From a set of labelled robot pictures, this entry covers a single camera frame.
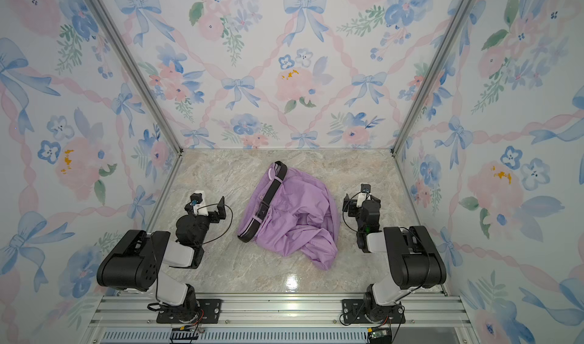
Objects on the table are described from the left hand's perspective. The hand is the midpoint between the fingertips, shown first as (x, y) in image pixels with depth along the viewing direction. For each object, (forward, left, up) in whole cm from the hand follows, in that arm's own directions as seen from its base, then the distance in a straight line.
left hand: (213, 196), depth 89 cm
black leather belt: (+18, -25, -4) cm, 31 cm away
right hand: (+4, -59, -3) cm, 59 cm away
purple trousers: (-4, -35, -8) cm, 36 cm away
